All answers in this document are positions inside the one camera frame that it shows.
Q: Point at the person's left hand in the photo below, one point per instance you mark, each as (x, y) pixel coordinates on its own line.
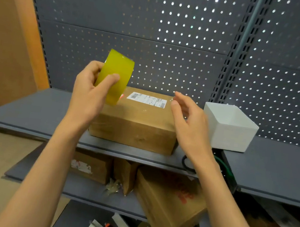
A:
(88, 101)

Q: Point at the cardboard box red lettering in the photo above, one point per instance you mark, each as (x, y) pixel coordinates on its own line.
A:
(168, 202)

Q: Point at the brown cardboard box white labels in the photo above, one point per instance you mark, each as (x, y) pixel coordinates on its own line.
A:
(137, 127)

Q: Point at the yellow tape roll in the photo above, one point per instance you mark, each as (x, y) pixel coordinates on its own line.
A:
(116, 74)

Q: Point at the white plastic bin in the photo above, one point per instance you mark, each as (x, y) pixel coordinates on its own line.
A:
(230, 128)

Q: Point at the person's right hand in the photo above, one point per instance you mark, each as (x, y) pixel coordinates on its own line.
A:
(192, 128)

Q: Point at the grey perforated back panel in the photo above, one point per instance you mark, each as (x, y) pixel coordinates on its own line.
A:
(287, 72)
(121, 39)

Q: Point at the person's left forearm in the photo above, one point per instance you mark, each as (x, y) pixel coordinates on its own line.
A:
(36, 182)

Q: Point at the brown wooden panel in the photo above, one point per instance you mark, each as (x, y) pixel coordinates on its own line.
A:
(8, 38)

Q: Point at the grey slotted upright post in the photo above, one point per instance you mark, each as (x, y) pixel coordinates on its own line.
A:
(39, 26)
(240, 47)

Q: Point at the cardboard box torn white sticker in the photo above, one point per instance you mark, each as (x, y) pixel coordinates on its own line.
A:
(90, 166)

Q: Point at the person's right forearm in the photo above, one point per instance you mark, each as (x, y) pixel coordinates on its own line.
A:
(227, 213)

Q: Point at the black scissors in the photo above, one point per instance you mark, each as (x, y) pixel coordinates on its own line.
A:
(186, 162)

